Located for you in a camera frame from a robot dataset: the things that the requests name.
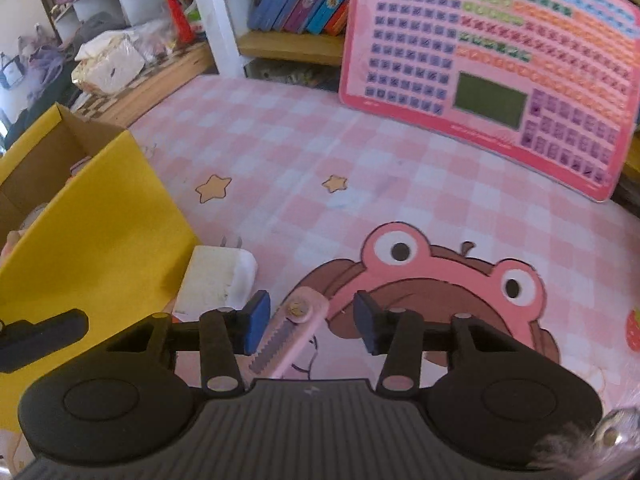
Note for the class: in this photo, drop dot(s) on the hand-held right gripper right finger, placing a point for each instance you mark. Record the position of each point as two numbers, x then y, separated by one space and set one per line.
367 322

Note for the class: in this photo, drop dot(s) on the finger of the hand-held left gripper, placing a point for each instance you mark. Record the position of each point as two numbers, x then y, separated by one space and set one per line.
45 335

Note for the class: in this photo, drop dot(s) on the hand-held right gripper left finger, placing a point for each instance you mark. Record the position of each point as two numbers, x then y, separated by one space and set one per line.
256 322

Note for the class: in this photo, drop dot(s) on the pink utility knife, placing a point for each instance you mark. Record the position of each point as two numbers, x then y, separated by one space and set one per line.
301 310

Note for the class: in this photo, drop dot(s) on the yellow cardboard box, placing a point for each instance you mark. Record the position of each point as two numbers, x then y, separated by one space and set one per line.
100 240

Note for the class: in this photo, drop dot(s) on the white power adapter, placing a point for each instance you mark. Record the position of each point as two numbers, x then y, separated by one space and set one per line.
215 275

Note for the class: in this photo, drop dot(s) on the pink checkered printed mat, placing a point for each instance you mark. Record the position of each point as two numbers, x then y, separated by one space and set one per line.
425 185

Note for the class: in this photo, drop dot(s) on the row of dark books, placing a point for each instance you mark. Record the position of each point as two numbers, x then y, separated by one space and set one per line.
295 76

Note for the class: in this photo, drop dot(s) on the checkered game board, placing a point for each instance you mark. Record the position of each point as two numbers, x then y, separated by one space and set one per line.
160 77

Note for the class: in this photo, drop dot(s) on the purple cloth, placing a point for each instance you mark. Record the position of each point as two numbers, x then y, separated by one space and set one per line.
45 67

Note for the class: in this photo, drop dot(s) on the wooden shelf board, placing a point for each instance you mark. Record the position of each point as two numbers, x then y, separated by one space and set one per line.
290 47

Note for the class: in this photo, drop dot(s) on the white plastic bag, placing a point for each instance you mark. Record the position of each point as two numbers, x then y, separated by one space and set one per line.
112 62

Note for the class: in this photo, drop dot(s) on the pink toy learning tablet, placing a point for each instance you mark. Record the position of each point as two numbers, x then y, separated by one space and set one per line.
450 35

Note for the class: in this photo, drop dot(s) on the white shelf post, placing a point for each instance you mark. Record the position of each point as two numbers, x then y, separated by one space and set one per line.
215 15

